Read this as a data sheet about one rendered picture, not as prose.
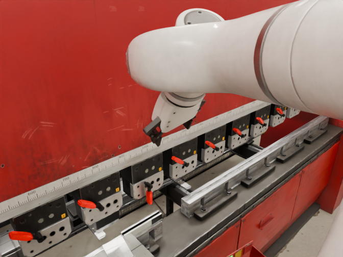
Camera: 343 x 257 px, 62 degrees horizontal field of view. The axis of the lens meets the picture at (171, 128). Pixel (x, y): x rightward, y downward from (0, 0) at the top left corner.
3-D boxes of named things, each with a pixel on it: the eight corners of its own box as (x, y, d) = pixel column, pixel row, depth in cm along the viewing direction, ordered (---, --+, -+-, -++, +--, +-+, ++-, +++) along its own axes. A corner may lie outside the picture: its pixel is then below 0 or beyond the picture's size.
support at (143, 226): (125, 241, 119) (124, 235, 118) (124, 239, 119) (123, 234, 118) (151, 224, 127) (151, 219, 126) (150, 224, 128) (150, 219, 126)
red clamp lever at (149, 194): (150, 206, 111) (149, 186, 107) (143, 201, 114) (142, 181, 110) (153, 204, 112) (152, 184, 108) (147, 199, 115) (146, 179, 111)
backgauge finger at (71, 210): (90, 248, 114) (88, 239, 111) (63, 214, 131) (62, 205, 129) (116, 233, 121) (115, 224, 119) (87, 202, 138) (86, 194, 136)
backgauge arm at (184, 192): (193, 216, 164) (194, 198, 158) (130, 170, 207) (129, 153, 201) (203, 210, 168) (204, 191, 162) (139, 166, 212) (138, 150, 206)
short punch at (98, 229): (97, 234, 108) (94, 215, 104) (95, 231, 109) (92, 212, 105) (120, 222, 114) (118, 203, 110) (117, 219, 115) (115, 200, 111)
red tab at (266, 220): (262, 230, 180) (263, 222, 177) (259, 228, 181) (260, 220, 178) (274, 219, 189) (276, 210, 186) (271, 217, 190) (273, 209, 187)
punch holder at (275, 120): (271, 128, 170) (276, 102, 163) (259, 123, 176) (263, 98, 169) (284, 121, 179) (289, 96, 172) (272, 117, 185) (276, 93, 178)
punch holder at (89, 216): (86, 227, 98) (79, 189, 91) (75, 214, 104) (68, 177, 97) (123, 208, 107) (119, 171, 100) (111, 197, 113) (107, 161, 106)
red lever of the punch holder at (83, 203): (82, 202, 88) (105, 207, 96) (76, 196, 91) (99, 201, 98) (79, 207, 88) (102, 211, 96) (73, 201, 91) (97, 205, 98)
